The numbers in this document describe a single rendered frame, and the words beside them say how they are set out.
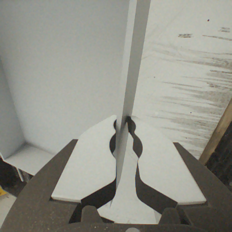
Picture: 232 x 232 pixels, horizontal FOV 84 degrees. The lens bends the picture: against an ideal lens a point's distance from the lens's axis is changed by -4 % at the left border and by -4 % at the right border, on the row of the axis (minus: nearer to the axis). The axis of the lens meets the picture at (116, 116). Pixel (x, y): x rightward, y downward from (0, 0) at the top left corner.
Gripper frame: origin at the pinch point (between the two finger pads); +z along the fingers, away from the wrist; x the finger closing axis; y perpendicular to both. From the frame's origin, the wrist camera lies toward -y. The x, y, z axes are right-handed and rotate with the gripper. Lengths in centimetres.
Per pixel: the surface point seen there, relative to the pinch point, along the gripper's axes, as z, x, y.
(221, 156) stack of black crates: 61, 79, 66
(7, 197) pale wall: 167, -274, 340
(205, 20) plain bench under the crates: 32.9, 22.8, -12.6
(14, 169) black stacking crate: 45, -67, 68
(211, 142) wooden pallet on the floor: 74, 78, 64
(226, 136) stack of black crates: 69, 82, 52
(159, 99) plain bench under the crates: 35.1, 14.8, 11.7
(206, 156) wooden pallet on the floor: 74, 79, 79
